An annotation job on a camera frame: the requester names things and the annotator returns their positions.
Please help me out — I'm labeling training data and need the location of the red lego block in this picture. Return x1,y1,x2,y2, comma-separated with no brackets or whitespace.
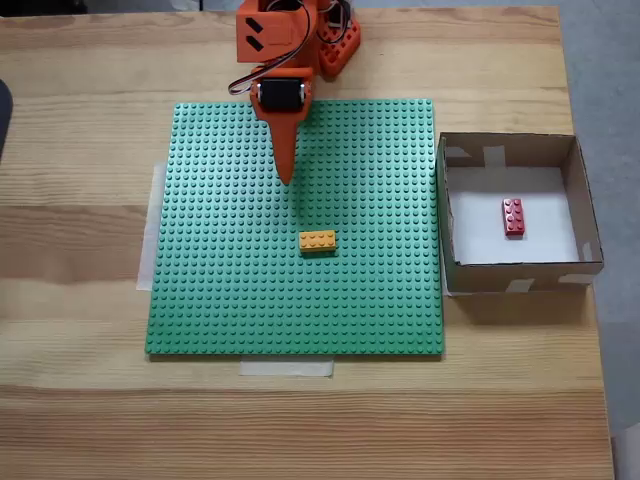
501,197,529,241

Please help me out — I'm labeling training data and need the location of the yellow lego block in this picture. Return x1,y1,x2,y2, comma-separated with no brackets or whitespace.
298,229,338,258

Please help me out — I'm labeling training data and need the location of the green lego baseplate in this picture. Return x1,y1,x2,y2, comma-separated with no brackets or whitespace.
144,98,447,359

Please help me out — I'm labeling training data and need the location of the brown cardboard box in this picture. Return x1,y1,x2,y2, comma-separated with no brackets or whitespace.
436,130,605,297

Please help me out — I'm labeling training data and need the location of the wide masking tape strip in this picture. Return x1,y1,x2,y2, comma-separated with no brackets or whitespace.
135,159,169,293

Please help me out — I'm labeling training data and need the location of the white paper sheet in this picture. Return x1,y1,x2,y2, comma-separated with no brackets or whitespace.
447,164,582,266

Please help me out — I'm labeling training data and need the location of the black rounded device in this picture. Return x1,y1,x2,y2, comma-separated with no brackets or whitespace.
0,78,15,164

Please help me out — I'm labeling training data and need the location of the gripper motor cable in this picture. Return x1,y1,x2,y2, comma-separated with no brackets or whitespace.
227,0,314,96

